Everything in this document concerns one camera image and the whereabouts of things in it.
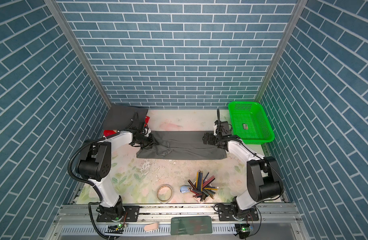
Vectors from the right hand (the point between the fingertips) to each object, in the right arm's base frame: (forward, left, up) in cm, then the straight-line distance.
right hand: (208, 137), depth 92 cm
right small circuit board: (-45, -18, -11) cm, 50 cm away
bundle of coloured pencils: (-30, +3, -3) cm, 30 cm away
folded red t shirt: (+1, +68, -3) cm, 68 cm away
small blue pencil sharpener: (-30, +12, -7) cm, 33 cm away
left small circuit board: (-50, +44, -12) cm, 67 cm away
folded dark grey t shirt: (+13, +62, -1) cm, 64 cm away
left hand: (-4, +32, -5) cm, 32 cm away
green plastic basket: (+22, -32, -9) cm, 40 cm away
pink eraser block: (-48, +26, -8) cm, 55 cm away
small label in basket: (+20, -28, -11) cm, 36 cm away
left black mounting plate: (-43, +37, -10) cm, 58 cm away
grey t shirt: (-1, +18, -10) cm, 20 cm away
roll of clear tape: (-32, +23, -10) cm, 41 cm away
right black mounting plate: (-39, -10, -10) cm, 41 cm away
